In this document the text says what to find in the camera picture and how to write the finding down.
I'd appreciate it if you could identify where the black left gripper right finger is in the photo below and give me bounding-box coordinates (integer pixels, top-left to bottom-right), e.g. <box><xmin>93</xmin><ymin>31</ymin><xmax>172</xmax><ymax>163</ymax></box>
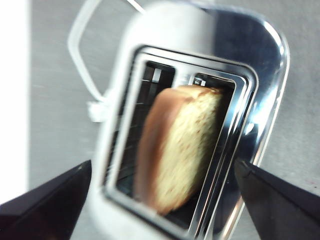
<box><xmin>233</xmin><ymin>158</ymin><xmax>320</xmax><ymax>240</ymax></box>

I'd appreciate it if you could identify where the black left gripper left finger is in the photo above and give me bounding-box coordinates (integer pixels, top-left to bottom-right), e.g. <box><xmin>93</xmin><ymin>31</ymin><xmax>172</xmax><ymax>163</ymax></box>
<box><xmin>0</xmin><ymin>159</ymin><xmax>93</xmax><ymax>240</ymax></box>

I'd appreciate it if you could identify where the brown-crusted bread slice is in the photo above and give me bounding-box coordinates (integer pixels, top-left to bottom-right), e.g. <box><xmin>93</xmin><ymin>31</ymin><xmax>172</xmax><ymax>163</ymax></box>
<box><xmin>133</xmin><ymin>84</ymin><xmax>227</xmax><ymax>216</ymax></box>

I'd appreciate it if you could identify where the beige two-slot toaster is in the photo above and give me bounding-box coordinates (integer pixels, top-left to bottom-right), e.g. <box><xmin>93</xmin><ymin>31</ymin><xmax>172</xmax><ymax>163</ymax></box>
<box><xmin>87</xmin><ymin>0</ymin><xmax>292</xmax><ymax>240</ymax></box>

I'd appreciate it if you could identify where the white power cable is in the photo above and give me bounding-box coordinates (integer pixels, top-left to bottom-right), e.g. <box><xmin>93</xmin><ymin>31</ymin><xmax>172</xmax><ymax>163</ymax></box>
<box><xmin>67</xmin><ymin>0</ymin><xmax>146</xmax><ymax>123</ymax></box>

